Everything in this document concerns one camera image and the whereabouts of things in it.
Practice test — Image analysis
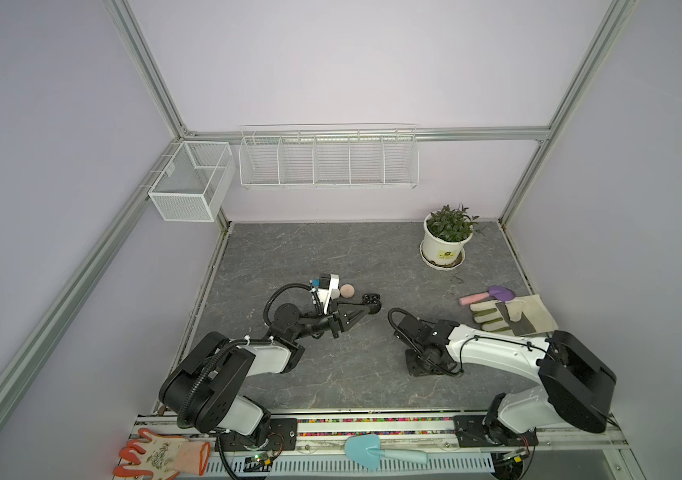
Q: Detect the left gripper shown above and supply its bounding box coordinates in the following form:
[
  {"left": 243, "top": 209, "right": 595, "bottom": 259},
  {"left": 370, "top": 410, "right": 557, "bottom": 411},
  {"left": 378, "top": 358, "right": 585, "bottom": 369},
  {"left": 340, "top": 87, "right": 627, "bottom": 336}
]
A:
[{"left": 292, "top": 298, "right": 369, "bottom": 341}]

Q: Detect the pink earbud charging case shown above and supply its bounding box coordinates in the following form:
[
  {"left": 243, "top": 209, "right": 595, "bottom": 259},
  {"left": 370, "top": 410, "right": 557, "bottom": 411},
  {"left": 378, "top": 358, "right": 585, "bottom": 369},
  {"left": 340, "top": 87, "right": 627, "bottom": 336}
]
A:
[{"left": 339, "top": 284, "right": 356, "bottom": 299}]

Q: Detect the black earbud charging case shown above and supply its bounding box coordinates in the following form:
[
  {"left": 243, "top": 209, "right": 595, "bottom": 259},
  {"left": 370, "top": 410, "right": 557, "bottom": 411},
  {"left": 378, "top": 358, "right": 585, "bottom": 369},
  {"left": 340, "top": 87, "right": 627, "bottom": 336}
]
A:
[{"left": 362, "top": 293, "right": 381, "bottom": 308}]

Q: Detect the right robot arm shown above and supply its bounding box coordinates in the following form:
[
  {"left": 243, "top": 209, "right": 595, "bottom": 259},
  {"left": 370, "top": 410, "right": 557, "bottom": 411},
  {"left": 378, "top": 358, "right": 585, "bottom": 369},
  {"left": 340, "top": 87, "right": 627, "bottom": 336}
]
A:
[{"left": 387, "top": 308, "right": 617, "bottom": 446}]

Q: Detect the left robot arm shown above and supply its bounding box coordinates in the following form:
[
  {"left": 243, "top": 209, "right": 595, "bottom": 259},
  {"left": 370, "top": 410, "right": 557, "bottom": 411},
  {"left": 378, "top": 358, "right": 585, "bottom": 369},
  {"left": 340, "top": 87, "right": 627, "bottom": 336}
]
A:
[{"left": 158, "top": 275, "right": 382, "bottom": 438}]

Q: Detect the purple pink garden scoop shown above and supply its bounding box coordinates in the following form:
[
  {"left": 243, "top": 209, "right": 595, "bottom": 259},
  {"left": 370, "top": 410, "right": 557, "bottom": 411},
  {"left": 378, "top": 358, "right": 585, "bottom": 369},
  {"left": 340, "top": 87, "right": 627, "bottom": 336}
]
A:
[{"left": 458, "top": 285, "right": 516, "bottom": 306}]

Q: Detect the beige grey work glove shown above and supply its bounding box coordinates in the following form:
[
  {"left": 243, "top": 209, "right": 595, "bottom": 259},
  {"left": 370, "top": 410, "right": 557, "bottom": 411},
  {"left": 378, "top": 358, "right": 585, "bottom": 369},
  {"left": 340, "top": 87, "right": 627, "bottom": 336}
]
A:
[{"left": 469, "top": 294, "right": 559, "bottom": 336}]

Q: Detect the potted green plant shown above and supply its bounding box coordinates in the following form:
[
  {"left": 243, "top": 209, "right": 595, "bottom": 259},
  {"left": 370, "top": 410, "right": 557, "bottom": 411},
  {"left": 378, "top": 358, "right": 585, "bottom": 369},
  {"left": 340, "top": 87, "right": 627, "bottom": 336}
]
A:
[{"left": 419, "top": 204, "right": 479, "bottom": 271}]

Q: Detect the teal garden trowel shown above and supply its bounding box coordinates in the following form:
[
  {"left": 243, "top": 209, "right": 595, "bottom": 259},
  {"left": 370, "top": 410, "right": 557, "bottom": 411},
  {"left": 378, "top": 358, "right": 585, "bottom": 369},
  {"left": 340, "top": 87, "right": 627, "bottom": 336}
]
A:
[{"left": 344, "top": 434, "right": 429, "bottom": 471}]

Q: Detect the small white mesh basket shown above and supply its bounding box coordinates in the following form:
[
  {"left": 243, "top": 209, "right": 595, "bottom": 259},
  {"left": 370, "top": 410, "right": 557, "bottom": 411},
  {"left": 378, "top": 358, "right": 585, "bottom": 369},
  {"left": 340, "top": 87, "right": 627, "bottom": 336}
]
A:
[{"left": 149, "top": 141, "right": 236, "bottom": 223}]

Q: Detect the red white garden glove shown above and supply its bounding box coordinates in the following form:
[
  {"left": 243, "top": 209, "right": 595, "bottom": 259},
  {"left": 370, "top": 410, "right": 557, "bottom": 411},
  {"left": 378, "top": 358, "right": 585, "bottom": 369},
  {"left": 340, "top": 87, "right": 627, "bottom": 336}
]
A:
[{"left": 113, "top": 428, "right": 212, "bottom": 479}]

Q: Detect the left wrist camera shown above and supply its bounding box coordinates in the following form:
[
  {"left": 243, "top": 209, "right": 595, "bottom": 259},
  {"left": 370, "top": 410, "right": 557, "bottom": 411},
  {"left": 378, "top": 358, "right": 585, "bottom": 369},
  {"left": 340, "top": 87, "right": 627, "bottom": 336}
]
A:
[{"left": 310, "top": 274, "right": 340, "bottom": 314}]

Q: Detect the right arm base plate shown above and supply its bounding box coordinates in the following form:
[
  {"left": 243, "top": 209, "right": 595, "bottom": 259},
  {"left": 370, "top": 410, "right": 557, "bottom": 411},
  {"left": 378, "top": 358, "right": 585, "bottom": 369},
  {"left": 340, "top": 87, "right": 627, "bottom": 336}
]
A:
[{"left": 453, "top": 415, "right": 539, "bottom": 448}]

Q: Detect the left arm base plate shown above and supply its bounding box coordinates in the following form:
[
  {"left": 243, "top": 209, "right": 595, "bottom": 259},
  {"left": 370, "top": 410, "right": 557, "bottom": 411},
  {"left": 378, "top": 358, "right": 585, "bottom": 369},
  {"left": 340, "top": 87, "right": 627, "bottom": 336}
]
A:
[{"left": 214, "top": 417, "right": 298, "bottom": 452}]

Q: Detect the white vented cable duct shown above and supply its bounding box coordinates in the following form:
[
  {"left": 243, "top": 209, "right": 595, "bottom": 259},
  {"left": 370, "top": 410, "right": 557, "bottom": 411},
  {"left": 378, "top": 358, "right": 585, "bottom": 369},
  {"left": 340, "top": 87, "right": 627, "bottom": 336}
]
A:
[{"left": 227, "top": 453, "right": 495, "bottom": 479}]

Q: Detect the long white wire basket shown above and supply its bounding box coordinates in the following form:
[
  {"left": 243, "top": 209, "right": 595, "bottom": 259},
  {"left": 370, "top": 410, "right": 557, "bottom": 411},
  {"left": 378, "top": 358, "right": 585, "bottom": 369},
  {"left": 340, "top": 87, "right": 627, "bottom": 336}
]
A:
[{"left": 239, "top": 125, "right": 420, "bottom": 189}]

